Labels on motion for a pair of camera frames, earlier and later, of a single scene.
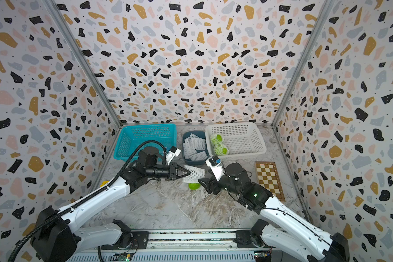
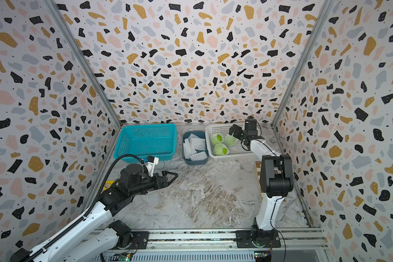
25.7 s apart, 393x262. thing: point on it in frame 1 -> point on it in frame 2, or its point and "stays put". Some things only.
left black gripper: x=173 y=171 -> x=164 y=182
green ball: x=196 y=173 -> x=230 y=140
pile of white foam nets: x=192 y=143 stays put
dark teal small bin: x=201 y=134 stays put
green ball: x=216 y=138 stays put
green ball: x=220 y=149 stays put
